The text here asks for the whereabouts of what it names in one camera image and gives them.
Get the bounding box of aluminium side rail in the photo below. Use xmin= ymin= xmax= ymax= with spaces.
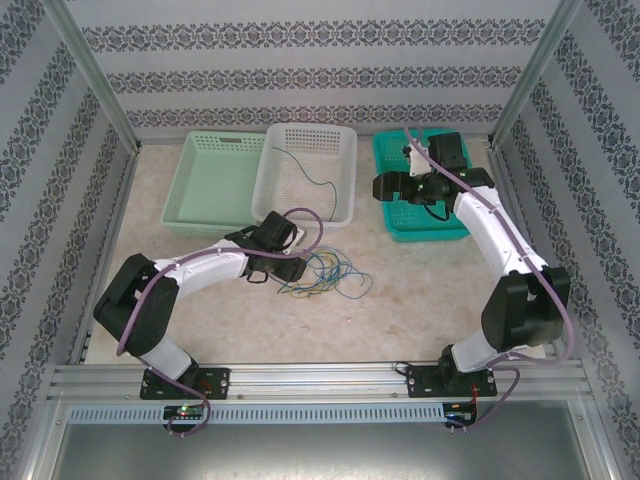
xmin=484 ymin=139 xmax=564 ymax=361
xmin=67 ymin=142 xmax=144 ymax=366

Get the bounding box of grey metal shelf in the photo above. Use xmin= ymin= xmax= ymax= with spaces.
xmin=49 ymin=422 xmax=601 ymax=480

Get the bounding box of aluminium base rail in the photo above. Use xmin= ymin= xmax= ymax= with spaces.
xmin=47 ymin=357 xmax=596 ymax=404

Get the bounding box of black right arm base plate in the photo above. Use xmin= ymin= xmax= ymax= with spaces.
xmin=405 ymin=362 xmax=499 ymax=400

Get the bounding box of light green plastic basket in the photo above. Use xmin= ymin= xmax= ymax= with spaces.
xmin=160 ymin=130 xmax=268 ymax=239

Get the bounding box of thin green cable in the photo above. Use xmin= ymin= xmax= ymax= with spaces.
xmin=272 ymin=145 xmax=339 ymax=222
xmin=278 ymin=252 xmax=341 ymax=299

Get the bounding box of aluminium frame beam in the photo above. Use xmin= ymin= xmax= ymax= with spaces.
xmin=582 ymin=394 xmax=632 ymax=480
xmin=12 ymin=399 xmax=69 ymax=480

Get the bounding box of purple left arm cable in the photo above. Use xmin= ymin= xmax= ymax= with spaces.
xmin=115 ymin=207 xmax=326 ymax=439

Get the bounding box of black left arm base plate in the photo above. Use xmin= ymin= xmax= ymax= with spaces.
xmin=139 ymin=367 xmax=232 ymax=401

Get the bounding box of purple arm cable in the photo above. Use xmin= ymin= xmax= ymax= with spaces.
xmin=403 ymin=127 xmax=575 ymax=435
xmin=115 ymin=207 xmax=326 ymax=439

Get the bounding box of teal plastic basket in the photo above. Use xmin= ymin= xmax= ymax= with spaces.
xmin=372 ymin=128 xmax=471 ymax=245

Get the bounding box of small circuit board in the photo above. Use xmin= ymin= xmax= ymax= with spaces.
xmin=163 ymin=403 xmax=207 ymax=424
xmin=444 ymin=402 xmax=479 ymax=426

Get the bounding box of aluminium frame post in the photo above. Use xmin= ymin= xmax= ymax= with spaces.
xmin=487 ymin=0 xmax=584 ymax=149
xmin=42 ymin=0 xmax=141 ymax=151

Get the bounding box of white plastic basket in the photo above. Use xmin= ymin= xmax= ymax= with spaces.
xmin=249 ymin=123 xmax=359 ymax=231

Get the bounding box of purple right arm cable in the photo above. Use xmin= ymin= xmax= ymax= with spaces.
xmin=403 ymin=127 xmax=575 ymax=435

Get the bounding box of thin blue cable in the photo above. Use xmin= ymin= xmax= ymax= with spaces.
xmin=299 ymin=249 xmax=366 ymax=301
xmin=279 ymin=247 xmax=375 ymax=302

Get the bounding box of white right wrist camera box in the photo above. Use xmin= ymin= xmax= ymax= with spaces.
xmin=403 ymin=141 xmax=432 ymax=177

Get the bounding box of grey slotted cable duct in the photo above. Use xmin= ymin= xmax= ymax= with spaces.
xmin=67 ymin=402 xmax=446 ymax=426

